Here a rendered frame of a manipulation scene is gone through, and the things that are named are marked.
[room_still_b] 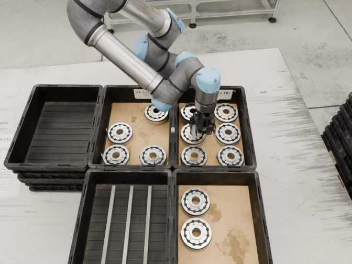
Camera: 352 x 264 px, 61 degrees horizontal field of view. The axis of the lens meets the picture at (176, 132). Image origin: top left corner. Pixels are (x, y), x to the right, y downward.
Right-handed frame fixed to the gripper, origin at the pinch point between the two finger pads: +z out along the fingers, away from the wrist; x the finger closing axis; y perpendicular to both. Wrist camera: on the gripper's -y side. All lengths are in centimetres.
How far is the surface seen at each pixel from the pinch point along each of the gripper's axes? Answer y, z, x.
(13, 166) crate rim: 11, -8, -69
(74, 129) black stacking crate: -10, 2, -53
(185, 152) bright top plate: 9.0, -0.8, -7.7
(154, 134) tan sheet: -2.8, 2.2, -19.0
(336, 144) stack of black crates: -19, 58, 94
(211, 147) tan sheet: 6.4, 2.2, 3.7
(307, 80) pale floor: -100, 85, 117
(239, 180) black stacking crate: 23.7, -2.0, 10.0
